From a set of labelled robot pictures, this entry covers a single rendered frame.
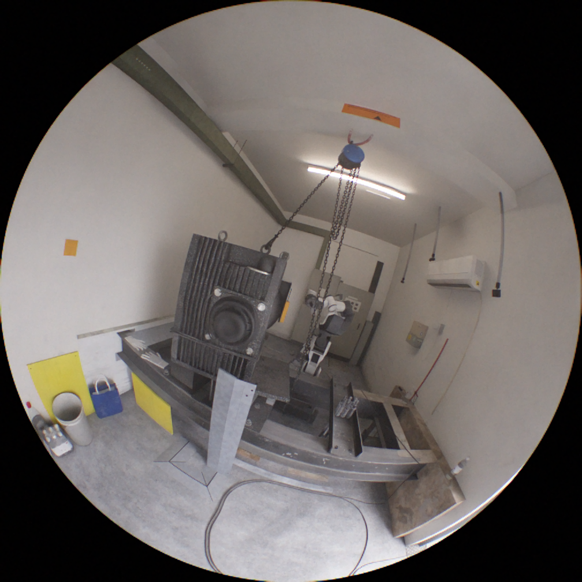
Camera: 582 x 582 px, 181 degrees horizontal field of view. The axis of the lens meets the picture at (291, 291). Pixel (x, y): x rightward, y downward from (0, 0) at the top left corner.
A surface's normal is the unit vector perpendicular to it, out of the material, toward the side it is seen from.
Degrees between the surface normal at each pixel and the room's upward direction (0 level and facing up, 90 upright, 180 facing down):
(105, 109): 90
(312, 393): 90
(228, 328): 90
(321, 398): 90
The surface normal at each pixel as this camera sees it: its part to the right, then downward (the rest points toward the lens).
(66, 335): 0.93, 0.32
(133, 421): 0.30, -0.95
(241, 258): 0.01, 0.11
